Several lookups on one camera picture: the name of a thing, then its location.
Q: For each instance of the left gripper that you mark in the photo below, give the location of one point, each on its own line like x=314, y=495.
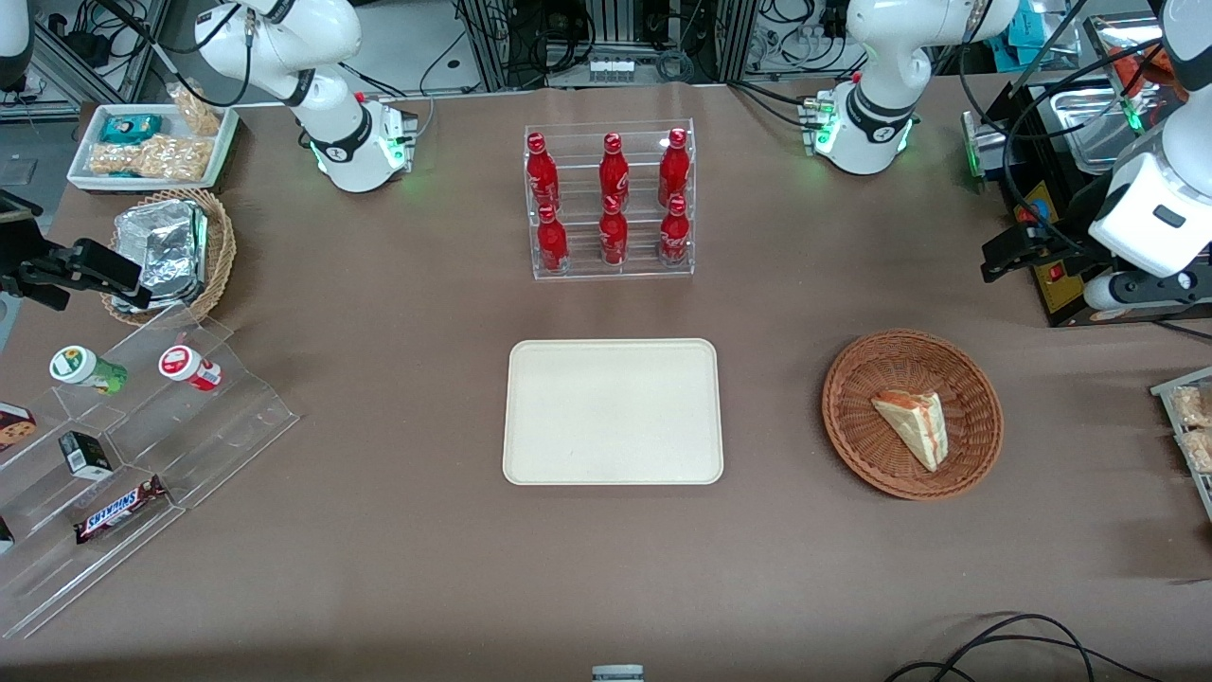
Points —
x=1073, y=224

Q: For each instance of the triangle sandwich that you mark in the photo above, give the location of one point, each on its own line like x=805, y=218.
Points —
x=914, y=421

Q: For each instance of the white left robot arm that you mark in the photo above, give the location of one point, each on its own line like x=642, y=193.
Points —
x=871, y=104

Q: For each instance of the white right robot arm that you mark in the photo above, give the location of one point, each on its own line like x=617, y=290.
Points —
x=331, y=85

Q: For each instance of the white rectangular snack tray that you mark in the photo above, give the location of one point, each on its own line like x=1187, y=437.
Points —
x=85, y=156

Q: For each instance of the tan wicker basket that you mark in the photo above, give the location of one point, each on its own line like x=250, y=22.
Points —
x=220, y=246

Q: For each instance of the brown round wicker basket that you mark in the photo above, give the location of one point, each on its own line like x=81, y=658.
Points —
x=871, y=379

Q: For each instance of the cream rectangular plastic tray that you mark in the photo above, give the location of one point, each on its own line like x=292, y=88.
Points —
x=611, y=412

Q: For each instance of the silver foil wrapped package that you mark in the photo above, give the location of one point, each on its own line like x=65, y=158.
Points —
x=161, y=246

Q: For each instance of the black food warmer appliance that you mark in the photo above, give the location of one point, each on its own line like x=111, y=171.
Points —
x=1068, y=308

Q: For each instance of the green lidded cup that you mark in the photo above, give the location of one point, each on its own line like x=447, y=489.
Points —
x=80, y=367

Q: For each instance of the large clear peanut bag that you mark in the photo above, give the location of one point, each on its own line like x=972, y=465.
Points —
x=151, y=158

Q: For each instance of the steel warmer pan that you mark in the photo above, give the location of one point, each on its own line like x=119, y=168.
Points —
x=1089, y=114

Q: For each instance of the red lidded cup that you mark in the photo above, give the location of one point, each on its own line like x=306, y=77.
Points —
x=185, y=365

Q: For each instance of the teal snack packet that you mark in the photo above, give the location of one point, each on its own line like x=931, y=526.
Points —
x=131, y=128

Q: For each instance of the brown cookie box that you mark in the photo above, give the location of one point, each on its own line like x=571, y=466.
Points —
x=14, y=426

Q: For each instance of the small black carton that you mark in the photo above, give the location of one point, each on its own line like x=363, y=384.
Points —
x=87, y=455

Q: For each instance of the small clear peanut bag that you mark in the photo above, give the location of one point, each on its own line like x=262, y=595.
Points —
x=197, y=112

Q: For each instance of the orange fried food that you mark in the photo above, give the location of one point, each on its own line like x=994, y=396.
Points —
x=1148, y=68

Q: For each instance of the teal box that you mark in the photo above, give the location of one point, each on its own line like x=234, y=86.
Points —
x=1025, y=43

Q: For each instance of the clear acrylic stepped shelf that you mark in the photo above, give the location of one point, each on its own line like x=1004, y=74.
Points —
x=218, y=426

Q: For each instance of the clear wrapped pastry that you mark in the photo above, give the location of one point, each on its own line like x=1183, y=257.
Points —
x=1193, y=405
x=1199, y=451

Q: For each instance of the Snickers chocolate bar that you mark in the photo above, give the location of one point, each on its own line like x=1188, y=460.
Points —
x=118, y=511

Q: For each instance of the dark snack packet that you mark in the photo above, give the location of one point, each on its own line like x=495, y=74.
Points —
x=5, y=535

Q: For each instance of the red cola bottle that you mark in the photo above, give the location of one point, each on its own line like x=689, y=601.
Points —
x=552, y=244
x=614, y=175
x=614, y=237
x=542, y=175
x=674, y=237
x=673, y=170

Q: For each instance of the white power strip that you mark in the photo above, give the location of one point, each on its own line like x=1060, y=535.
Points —
x=612, y=68

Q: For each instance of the clear acrylic bottle rack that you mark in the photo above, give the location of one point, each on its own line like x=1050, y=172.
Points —
x=578, y=133

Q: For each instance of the grey box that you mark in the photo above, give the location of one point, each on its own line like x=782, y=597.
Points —
x=617, y=674

